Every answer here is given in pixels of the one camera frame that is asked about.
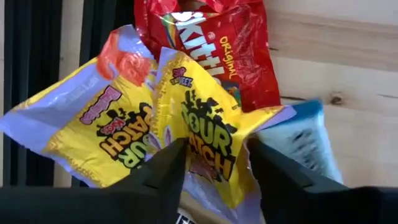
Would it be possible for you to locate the yellow Sour Patch Kids packet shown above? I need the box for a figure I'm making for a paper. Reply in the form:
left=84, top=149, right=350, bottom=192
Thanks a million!
left=145, top=46, right=297, bottom=224
left=0, top=24, right=159, bottom=189

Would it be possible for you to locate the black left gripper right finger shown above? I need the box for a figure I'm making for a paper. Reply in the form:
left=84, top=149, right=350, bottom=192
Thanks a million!
left=247, top=138, right=348, bottom=224

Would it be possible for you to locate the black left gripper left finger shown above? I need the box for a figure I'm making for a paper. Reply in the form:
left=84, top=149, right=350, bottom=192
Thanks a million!
left=111, top=137, right=190, bottom=224

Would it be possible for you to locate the red Skittles packet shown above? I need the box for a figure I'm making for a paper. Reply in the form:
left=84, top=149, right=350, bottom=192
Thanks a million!
left=134, top=0, right=282, bottom=113

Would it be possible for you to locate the blue and silver candy packet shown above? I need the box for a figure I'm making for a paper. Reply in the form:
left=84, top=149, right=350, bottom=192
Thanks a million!
left=256, top=99, right=345, bottom=185

